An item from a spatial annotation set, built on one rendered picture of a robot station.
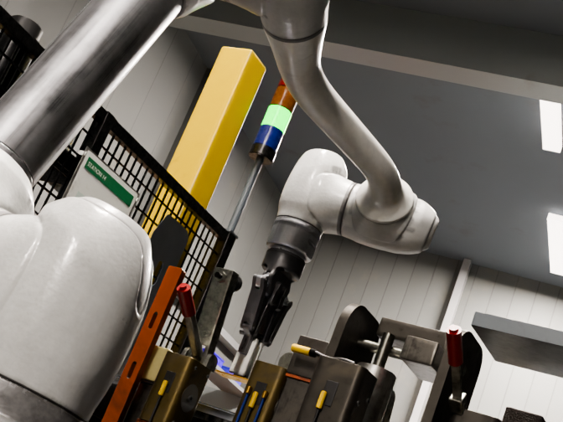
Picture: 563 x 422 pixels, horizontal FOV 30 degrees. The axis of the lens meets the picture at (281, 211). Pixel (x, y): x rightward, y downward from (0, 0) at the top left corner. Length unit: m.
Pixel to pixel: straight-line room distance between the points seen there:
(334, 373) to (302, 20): 0.50
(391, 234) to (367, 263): 8.67
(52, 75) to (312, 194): 0.70
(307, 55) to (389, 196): 0.34
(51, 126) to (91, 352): 0.34
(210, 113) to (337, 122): 1.06
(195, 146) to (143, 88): 4.93
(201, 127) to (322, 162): 0.84
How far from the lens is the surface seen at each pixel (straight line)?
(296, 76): 1.63
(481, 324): 1.30
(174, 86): 8.00
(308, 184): 1.90
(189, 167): 2.67
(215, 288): 1.74
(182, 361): 1.68
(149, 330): 1.78
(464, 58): 6.36
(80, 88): 1.34
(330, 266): 10.59
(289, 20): 1.51
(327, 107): 1.68
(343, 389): 1.40
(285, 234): 1.88
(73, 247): 1.10
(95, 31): 1.39
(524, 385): 9.97
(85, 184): 2.26
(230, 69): 2.78
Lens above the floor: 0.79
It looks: 18 degrees up
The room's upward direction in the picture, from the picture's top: 22 degrees clockwise
